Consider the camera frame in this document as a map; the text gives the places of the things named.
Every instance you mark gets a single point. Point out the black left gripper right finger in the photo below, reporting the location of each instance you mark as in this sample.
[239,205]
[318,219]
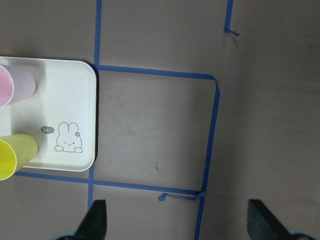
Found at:
[262,224]

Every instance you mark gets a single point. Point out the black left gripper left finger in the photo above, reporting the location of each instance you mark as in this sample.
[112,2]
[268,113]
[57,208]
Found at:
[94,224]

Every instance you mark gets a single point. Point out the yellow plastic cup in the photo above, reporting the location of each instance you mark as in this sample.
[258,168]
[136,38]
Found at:
[15,152]

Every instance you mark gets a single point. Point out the pink plastic cup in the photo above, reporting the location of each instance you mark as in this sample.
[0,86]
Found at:
[16,85]

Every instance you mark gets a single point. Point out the cream rabbit tray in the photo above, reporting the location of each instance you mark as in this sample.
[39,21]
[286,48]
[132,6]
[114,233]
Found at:
[60,115]

